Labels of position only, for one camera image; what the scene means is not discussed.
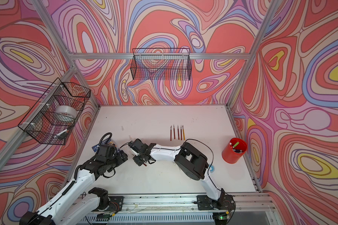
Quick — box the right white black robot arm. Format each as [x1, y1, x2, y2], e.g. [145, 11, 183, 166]
[128, 139, 225, 209]

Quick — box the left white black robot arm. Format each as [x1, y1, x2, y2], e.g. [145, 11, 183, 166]
[19, 144, 128, 225]

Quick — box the blue treehouse paperback book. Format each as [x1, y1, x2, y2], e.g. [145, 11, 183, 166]
[92, 143, 122, 156]

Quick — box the small object in left basket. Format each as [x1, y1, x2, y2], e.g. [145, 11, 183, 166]
[54, 129, 68, 140]

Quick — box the blue tape roll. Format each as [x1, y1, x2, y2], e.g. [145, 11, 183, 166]
[209, 165, 215, 173]

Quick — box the red plastic cup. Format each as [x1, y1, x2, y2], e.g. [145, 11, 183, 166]
[222, 138, 247, 164]

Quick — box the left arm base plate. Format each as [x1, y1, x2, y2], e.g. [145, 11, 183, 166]
[92, 196, 124, 213]

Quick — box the grey duct tape roll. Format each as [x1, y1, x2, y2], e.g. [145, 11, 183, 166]
[54, 106, 78, 123]

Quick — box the black wire basket left wall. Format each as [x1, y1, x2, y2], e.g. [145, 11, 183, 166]
[18, 78, 91, 145]

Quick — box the black wire basket wall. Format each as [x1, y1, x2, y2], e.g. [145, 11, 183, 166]
[18, 78, 91, 145]
[130, 47, 192, 81]

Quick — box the black wire basket back wall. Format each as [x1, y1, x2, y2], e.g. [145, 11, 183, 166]
[130, 47, 192, 81]

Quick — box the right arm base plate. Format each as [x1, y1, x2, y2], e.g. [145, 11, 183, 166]
[193, 195, 236, 211]

